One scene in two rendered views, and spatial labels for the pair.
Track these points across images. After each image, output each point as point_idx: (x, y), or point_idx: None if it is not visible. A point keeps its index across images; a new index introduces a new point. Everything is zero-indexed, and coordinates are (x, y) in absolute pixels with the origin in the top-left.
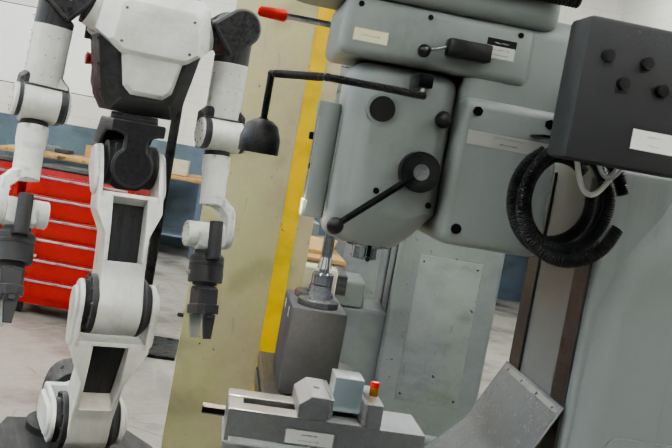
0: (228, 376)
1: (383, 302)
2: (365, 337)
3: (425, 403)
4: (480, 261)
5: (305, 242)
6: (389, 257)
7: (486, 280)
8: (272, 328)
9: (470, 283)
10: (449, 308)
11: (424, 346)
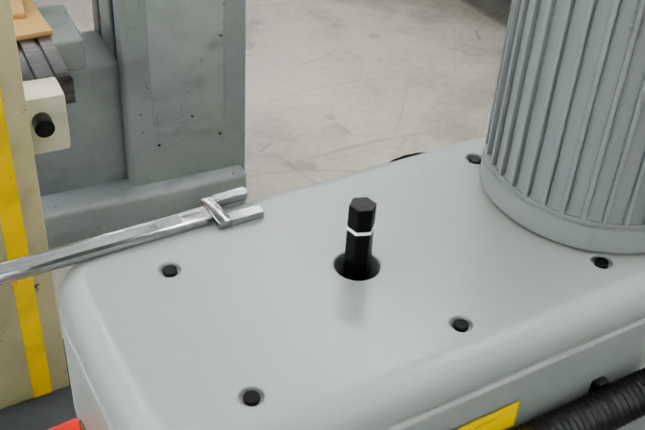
0: None
1: (106, 38)
2: (100, 96)
3: (190, 144)
4: None
5: (20, 110)
6: None
7: None
8: (13, 220)
9: (212, 4)
10: (194, 39)
11: (175, 89)
